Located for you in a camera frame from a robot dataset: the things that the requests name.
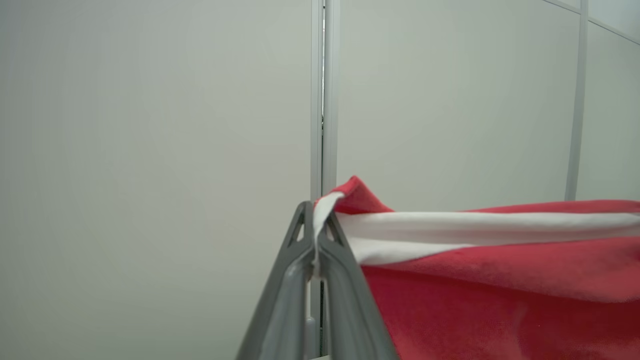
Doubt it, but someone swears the grey rounded post foot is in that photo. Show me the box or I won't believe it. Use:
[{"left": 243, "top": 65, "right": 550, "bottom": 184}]
[{"left": 305, "top": 316, "right": 318, "bottom": 359}]

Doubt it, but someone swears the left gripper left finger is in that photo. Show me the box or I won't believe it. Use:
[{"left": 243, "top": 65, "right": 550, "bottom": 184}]
[{"left": 235, "top": 201, "right": 317, "bottom": 360}]

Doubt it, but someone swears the grey vertical partition frame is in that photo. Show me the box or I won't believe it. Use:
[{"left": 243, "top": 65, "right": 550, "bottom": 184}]
[{"left": 310, "top": 0, "right": 342, "bottom": 202}]

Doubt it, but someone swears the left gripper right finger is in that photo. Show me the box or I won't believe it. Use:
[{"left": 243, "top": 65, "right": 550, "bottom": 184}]
[{"left": 316, "top": 212, "right": 401, "bottom": 360}]

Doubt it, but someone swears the red white basketball jersey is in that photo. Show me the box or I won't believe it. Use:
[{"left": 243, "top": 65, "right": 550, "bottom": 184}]
[{"left": 312, "top": 175, "right": 640, "bottom": 360}]

